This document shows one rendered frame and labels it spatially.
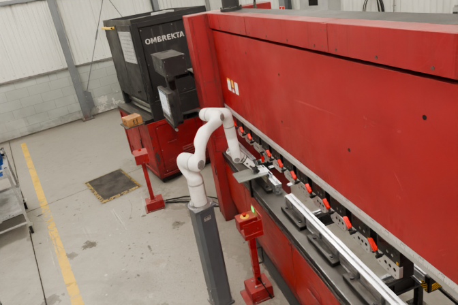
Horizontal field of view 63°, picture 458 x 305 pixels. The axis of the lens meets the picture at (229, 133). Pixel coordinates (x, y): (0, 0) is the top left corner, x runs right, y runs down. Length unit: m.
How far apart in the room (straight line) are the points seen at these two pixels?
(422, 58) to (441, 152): 0.32
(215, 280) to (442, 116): 2.36
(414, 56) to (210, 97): 2.66
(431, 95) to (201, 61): 2.64
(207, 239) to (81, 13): 7.48
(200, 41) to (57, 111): 6.51
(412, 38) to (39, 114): 8.96
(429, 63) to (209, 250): 2.23
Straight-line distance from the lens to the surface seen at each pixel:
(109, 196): 5.62
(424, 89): 1.43
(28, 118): 9.72
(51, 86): 9.64
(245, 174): 3.22
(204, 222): 2.93
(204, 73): 3.74
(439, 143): 1.44
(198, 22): 3.67
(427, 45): 1.36
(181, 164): 2.76
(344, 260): 2.41
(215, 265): 3.18
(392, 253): 1.91
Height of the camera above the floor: 2.53
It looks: 22 degrees down
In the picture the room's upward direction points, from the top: 10 degrees counter-clockwise
